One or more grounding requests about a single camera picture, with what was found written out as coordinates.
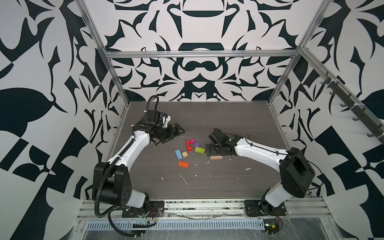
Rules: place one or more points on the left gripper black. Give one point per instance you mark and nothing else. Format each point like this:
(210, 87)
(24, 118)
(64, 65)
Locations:
(171, 133)

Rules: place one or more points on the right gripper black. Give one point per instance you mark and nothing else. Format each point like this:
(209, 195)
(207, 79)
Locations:
(211, 149)

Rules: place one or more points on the natural wood block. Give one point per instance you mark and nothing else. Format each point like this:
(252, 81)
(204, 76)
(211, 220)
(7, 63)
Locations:
(216, 157)

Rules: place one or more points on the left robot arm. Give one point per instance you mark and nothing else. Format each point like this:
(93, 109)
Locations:
(112, 182)

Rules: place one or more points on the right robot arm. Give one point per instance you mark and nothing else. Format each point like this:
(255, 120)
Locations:
(295, 170)

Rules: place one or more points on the red arch wood block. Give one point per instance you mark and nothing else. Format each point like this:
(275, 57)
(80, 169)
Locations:
(189, 148)

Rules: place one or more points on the blue wood block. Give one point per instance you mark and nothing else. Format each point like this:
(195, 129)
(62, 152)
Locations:
(179, 154)

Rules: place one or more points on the green wood block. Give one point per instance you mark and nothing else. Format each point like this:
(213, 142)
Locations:
(200, 150)

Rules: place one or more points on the orange wood block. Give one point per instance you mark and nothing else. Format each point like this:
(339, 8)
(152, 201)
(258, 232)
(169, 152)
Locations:
(183, 164)

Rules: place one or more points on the small natural wood cube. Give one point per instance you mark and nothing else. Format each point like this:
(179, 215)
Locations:
(184, 154)

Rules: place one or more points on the green circuit board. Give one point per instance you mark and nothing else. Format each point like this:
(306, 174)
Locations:
(272, 226)

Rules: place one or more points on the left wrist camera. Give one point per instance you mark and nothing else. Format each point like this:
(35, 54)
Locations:
(158, 119)

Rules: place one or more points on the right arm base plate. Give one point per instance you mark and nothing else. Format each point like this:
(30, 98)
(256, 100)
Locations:
(254, 208)

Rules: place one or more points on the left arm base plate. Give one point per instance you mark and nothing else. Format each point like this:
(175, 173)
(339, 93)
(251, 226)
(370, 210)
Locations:
(149, 209)

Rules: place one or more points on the white slotted cable duct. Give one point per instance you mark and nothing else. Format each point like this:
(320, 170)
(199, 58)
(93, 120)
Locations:
(186, 224)

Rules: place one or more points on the aluminium frame crossbar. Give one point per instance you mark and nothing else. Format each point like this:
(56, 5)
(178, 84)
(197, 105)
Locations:
(201, 54)

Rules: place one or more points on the aluminium front rail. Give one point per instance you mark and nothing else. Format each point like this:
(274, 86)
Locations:
(230, 208)

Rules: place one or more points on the wall hook rack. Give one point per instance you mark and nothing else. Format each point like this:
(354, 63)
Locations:
(361, 111)

